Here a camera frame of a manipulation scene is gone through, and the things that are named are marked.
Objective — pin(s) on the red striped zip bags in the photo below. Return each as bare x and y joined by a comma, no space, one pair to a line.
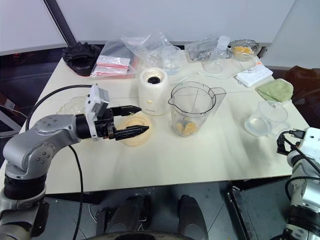
112,62

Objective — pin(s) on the white power strip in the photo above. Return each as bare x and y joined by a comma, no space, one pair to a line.
253,76

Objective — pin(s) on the clear plastic jug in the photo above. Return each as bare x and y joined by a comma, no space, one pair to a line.
275,112

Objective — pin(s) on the dark slanted pole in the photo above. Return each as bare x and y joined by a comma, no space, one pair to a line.
61,22

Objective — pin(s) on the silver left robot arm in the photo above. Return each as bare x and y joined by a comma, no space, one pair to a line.
37,147

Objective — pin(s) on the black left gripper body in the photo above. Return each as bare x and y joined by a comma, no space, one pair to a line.
105,128

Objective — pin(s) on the clear glass plate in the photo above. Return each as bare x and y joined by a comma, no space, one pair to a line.
72,105

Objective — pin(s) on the clear round plastic lid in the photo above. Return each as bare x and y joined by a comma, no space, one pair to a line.
257,125

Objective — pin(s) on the white blender base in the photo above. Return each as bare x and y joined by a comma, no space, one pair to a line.
152,97

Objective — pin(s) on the clear blender jar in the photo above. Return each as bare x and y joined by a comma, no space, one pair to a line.
190,107

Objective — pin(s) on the orange segment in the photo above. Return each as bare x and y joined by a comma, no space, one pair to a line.
192,127
180,128

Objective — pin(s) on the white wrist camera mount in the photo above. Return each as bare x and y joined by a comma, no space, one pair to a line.
93,105
311,143

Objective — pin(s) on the small clear plastic cup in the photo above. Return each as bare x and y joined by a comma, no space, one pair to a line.
212,65

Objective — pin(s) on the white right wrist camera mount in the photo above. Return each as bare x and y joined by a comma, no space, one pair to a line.
311,143

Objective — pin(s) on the green cloth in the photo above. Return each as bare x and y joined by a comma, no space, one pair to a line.
275,90

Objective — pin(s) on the orange segments heap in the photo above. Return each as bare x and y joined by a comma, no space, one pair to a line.
241,50

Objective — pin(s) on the crumpled clear plastic bag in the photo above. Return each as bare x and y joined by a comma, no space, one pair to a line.
147,46

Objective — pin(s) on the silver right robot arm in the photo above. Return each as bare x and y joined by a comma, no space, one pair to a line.
307,190

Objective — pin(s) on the clear measuring cup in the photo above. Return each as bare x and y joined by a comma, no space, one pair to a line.
172,61

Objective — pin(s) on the dark brown bag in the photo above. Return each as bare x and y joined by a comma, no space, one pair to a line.
303,82

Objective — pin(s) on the glass bowl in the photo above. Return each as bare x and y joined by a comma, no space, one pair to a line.
255,48

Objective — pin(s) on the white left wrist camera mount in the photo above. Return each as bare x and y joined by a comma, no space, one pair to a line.
93,105

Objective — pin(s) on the dark rounded shape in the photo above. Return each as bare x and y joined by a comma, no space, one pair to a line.
191,215
130,212

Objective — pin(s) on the cream blender jar lid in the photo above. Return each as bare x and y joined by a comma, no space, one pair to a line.
136,140

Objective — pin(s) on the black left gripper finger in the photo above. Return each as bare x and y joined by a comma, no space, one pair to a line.
132,131
127,110

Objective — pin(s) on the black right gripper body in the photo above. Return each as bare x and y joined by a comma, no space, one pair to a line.
283,146

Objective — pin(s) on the black metal frame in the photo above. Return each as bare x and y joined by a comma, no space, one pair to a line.
240,212

